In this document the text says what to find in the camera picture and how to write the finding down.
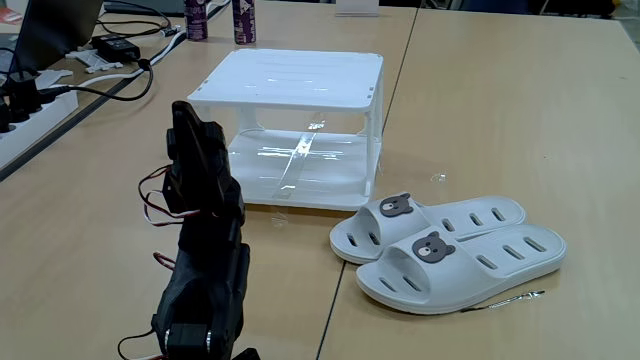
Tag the red flat item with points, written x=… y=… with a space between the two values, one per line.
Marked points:
x=10 y=16

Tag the white plastic cutout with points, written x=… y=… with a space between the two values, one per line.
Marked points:
x=52 y=77

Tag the white two-tier plastic box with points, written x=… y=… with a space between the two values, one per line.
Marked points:
x=295 y=75

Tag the white plastic stand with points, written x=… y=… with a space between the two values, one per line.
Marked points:
x=357 y=7

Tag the black plugs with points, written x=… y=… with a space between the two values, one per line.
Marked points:
x=22 y=95

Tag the white power strip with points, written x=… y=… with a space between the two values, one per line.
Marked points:
x=30 y=125

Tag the white bear slipper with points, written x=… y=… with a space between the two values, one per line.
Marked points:
x=450 y=285
x=475 y=217

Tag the black power adapter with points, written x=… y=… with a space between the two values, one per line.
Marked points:
x=116 y=47

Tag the small clear tape piece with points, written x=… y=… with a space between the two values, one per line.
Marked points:
x=439 y=177

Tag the purple drink can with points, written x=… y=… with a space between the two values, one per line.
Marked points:
x=243 y=22
x=196 y=20

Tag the white plastic bracket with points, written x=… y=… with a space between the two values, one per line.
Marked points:
x=95 y=61

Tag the dark laptop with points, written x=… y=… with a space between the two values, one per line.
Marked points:
x=55 y=30

